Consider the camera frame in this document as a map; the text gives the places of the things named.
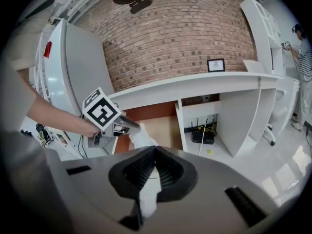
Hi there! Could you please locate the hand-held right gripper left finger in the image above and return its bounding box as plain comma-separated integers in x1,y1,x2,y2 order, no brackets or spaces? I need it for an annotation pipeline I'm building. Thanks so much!
62,145,157,234

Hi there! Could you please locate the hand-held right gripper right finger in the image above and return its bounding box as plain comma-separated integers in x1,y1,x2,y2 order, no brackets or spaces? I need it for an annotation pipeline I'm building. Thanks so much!
146,145,280,234

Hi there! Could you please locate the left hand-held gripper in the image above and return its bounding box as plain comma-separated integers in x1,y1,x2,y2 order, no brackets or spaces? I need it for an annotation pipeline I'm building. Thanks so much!
82,86,141,148

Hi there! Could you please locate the person's left forearm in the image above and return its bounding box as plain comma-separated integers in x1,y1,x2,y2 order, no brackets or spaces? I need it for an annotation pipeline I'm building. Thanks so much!
17,68,101,138

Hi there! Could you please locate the black router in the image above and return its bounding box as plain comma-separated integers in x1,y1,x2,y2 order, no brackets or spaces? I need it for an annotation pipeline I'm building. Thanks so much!
191,117,216,145

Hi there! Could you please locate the grey refrigerator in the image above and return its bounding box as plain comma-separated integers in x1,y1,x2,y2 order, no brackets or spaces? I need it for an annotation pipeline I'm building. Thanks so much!
42,18,115,156

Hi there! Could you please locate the white desk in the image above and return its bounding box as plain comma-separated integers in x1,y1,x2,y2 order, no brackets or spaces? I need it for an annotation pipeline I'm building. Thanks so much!
107,71,285,158

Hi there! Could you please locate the red paper sticker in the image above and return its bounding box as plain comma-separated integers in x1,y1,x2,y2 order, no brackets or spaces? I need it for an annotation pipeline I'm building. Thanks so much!
43,40,53,59

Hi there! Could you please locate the white office chair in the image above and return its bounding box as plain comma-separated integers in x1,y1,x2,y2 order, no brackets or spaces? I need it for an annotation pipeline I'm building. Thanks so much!
242,59,290,147

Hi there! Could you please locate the white bookshelf cabinet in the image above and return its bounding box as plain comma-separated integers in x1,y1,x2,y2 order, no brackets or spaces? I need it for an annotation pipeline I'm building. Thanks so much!
239,0,301,122

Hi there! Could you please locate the black cable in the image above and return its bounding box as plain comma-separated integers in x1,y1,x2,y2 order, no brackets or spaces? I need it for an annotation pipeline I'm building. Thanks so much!
77,134,88,159

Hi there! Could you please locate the white cable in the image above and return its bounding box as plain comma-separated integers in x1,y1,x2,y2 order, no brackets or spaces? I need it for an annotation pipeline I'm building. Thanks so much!
198,125,205,157

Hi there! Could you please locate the black picture frame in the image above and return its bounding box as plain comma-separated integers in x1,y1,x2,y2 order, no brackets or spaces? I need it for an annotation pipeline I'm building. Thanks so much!
206,58,226,73

